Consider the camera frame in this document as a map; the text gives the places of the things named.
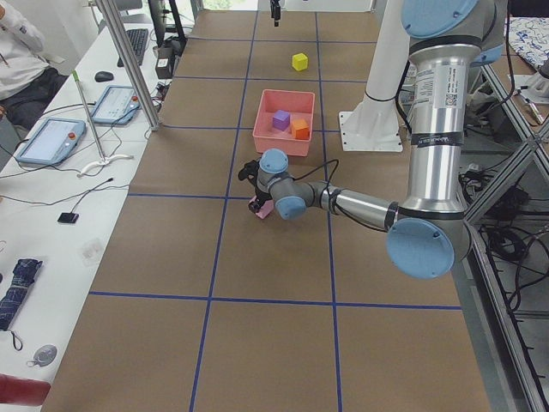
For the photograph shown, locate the folded blue umbrella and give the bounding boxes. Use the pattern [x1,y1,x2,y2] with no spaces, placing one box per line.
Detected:
[1,258,43,331]

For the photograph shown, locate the thin rod stand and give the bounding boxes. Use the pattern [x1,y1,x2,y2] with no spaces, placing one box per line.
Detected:
[71,70,134,178]

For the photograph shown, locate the orange foam block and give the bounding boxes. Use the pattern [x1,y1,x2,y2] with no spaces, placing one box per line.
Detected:
[291,118,310,141]

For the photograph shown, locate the aluminium frame post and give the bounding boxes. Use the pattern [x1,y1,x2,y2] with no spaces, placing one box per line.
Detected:
[95,0,160,131]

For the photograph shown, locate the grey round tag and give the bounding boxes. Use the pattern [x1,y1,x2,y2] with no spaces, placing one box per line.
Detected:
[27,344,57,367]

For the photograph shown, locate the purple foam block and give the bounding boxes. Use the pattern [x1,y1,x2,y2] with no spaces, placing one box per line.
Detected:
[272,110,291,131]

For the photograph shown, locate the small black device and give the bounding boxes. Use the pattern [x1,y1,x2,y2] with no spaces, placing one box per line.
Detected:
[57,212,79,224]

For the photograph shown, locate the near blue teach pendant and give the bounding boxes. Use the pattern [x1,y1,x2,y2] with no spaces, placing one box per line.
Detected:
[15,118,87,166]

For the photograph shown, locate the black cardboard box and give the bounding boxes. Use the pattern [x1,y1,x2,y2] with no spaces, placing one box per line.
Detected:
[155,38,186,80]

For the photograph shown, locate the black computer mouse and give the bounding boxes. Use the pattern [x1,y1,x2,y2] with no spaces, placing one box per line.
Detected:
[94,70,114,82]

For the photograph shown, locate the blue teach pendant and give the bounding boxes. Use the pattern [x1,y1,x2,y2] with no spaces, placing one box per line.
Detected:
[15,118,87,166]
[91,85,140,125]

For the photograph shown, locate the red object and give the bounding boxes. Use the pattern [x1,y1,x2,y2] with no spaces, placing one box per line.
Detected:
[0,373,51,406]

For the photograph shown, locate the seated person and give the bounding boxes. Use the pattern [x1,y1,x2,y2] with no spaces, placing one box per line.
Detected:
[1,2,67,130]

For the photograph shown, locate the white camera mast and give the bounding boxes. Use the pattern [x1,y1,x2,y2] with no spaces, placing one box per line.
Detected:
[339,0,409,153]

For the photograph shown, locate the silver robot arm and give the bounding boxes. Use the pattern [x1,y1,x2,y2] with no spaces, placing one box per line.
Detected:
[238,1,507,279]

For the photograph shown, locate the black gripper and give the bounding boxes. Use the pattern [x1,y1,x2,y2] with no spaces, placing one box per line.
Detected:
[248,185,272,213]
[269,0,282,27]

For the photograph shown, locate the pink foam block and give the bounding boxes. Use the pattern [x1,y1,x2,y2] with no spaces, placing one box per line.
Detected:
[248,197,275,219]

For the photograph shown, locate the black keyboard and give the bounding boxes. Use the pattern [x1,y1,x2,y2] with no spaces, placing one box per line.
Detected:
[126,28,149,65]

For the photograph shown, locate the far blue teach pendant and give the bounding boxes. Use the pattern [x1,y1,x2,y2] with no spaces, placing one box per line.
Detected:
[91,85,140,125]

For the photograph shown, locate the pink plastic bin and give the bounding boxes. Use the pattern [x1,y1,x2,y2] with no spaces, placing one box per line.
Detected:
[252,89,316,157]

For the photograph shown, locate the yellow foam block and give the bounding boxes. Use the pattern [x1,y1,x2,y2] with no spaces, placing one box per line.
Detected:
[292,52,309,72]

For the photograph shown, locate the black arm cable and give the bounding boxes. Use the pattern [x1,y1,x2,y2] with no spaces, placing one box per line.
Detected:
[291,159,387,233]

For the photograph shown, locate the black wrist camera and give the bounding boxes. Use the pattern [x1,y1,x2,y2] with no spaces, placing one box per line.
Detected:
[238,160,259,185]

